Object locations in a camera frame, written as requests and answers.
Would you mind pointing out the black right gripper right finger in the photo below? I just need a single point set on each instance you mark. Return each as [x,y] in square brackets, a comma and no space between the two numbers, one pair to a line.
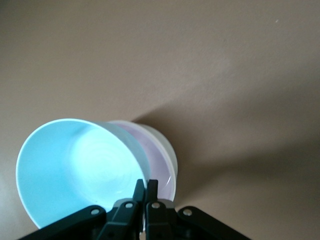
[160,222]

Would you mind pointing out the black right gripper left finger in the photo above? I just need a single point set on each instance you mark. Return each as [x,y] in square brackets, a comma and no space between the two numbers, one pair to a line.
[122,220]

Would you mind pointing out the pink plastic bowl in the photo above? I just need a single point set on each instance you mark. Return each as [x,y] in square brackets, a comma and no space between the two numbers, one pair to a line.
[157,165]

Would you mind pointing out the light blue plastic bowl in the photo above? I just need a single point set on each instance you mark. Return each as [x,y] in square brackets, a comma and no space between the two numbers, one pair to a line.
[65,170]

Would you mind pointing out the white plastic bowl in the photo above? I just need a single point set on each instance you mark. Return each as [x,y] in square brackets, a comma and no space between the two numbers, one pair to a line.
[170,152]

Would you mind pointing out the brown table cover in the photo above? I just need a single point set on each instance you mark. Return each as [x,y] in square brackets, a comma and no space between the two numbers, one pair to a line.
[200,62]

